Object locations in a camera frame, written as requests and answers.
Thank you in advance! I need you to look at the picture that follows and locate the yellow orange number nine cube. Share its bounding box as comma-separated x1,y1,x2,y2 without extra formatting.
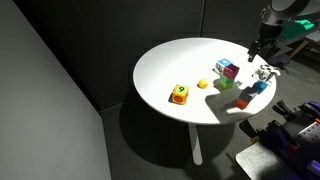
171,83,190,106

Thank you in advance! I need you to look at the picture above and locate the grey metal base plate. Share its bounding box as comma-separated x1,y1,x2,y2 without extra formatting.
235,143,303,180

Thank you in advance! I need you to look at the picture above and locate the blue number four cube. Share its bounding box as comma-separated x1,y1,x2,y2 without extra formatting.
212,58,234,76

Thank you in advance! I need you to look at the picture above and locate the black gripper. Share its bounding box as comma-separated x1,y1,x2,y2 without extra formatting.
247,21,285,64

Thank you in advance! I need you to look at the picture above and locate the dark blue toy block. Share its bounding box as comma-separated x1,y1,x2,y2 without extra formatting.
251,79,269,95

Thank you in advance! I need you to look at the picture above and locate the black checkered cube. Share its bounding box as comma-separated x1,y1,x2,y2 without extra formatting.
252,64,282,83

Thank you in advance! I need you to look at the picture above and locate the black purple clamp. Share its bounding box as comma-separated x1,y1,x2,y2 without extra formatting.
271,99,320,124
238,119,301,154

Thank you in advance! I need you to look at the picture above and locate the white table leg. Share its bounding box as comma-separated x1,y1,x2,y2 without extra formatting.
187,122,204,166

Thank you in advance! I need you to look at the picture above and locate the orange ball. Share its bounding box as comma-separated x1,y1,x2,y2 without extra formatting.
197,78,209,89

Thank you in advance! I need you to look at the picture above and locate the wooden chair leg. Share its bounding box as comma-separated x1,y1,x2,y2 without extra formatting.
288,39,310,62

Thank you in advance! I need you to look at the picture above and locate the orange toy block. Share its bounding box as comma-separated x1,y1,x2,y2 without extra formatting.
234,98,250,110

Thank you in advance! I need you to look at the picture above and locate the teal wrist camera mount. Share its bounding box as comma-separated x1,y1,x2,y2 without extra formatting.
279,19,316,42

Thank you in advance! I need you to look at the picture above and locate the lime green toy block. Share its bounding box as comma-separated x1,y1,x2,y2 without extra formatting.
219,79,235,90

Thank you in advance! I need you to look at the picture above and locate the grey toy block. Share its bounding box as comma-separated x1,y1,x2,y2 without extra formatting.
239,87,258,103

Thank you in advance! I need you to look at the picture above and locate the black bundle on floor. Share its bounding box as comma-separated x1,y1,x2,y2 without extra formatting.
267,54,292,70

